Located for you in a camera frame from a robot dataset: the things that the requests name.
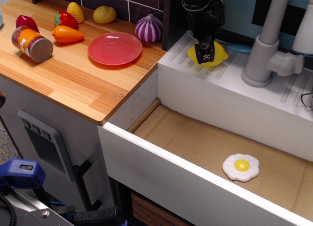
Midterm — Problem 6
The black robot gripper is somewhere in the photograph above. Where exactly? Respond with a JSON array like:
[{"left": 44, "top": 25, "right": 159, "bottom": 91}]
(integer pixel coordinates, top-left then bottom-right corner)
[{"left": 182, "top": 0, "right": 224, "bottom": 64}]

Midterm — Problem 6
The yellow toy lemon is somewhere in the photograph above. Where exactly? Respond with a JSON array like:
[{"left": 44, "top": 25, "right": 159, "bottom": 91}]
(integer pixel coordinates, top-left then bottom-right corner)
[{"left": 187, "top": 41, "right": 228, "bottom": 67}]

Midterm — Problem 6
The red plastic plate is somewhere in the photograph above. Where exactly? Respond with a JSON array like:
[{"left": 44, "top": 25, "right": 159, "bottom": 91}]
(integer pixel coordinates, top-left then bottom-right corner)
[{"left": 88, "top": 32, "right": 142, "bottom": 66}]

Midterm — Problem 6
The grey blue toy spatula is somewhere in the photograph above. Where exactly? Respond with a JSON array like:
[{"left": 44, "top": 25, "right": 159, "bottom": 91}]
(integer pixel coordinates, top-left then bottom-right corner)
[{"left": 190, "top": 31, "right": 252, "bottom": 54}]

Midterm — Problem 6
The grey toy faucet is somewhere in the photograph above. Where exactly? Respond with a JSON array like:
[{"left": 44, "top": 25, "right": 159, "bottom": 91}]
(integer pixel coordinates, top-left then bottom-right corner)
[{"left": 241, "top": 0, "right": 304, "bottom": 88}]

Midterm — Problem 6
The purple striped toy onion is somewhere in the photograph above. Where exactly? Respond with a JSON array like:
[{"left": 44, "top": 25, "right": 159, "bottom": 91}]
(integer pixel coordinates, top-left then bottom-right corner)
[{"left": 135, "top": 14, "right": 163, "bottom": 43}]

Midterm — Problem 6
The white toy sink unit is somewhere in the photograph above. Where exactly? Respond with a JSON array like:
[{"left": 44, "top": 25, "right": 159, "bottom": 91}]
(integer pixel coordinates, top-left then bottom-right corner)
[{"left": 98, "top": 33, "right": 313, "bottom": 226}]

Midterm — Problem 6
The white bottle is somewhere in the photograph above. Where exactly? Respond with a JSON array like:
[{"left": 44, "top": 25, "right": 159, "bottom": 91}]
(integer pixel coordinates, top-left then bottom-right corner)
[{"left": 292, "top": 0, "right": 313, "bottom": 56}]

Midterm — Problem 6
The yellow toy potato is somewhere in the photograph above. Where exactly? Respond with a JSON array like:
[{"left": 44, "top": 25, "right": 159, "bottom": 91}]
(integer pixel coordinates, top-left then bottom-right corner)
[{"left": 93, "top": 6, "right": 117, "bottom": 24}]

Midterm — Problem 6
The metal whisk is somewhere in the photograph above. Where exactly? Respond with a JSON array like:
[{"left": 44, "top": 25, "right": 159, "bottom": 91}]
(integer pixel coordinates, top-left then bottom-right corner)
[{"left": 300, "top": 92, "right": 313, "bottom": 111}]

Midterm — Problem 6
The wooden toy kitchen counter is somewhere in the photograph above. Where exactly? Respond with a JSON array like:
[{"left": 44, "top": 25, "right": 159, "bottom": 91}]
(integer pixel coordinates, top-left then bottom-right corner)
[{"left": 0, "top": 0, "right": 165, "bottom": 126}]

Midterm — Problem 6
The toy fried egg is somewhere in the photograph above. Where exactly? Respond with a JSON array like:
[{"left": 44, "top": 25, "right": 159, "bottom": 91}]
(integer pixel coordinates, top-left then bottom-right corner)
[{"left": 222, "top": 154, "right": 260, "bottom": 182}]

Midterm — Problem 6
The yellow toy corn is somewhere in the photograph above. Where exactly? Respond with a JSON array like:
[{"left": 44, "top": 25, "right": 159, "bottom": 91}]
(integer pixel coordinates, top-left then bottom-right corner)
[{"left": 67, "top": 2, "right": 85, "bottom": 24}]

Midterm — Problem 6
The orange toy carrot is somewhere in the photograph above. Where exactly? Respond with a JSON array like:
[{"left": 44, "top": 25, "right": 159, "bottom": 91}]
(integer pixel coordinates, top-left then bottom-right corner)
[{"left": 51, "top": 25, "right": 85, "bottom": 44}]

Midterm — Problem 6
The red toy strawberry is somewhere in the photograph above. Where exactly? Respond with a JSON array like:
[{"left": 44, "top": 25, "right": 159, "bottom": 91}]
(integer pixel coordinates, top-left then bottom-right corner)
[{"left": 54, "top": 10, "right": 79, "bottom": 29}]

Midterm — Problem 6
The orange labelled toy can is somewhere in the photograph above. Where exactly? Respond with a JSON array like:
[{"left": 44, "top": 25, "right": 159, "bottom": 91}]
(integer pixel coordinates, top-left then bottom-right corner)
[{"left": 11, "top": 25, "right": 54, "bottom": 63}]

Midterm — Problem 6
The grey toy oven door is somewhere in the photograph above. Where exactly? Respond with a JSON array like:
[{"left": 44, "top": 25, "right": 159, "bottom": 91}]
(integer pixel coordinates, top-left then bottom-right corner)
[{"left": 18, "top": 110, "right": 74, "bottom": 182}]

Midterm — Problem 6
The dark red toy pepper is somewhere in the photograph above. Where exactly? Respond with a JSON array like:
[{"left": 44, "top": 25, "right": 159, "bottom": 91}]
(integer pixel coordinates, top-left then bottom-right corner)
[{"left": 16, "top": 15, "right": 40, "bottom": 33}]

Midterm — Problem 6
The blue clamp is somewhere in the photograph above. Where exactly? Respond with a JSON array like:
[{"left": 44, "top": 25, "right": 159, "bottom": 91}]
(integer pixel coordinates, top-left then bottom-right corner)
[{"left": 0, "top": 158, "right": 45, "bottom": 190}]

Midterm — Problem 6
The black oven door handle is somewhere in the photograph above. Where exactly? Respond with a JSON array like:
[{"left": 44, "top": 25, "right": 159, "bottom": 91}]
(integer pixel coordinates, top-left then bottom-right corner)
[{"left": 71, "top": 160, "right": 102, "bottom": 211}]

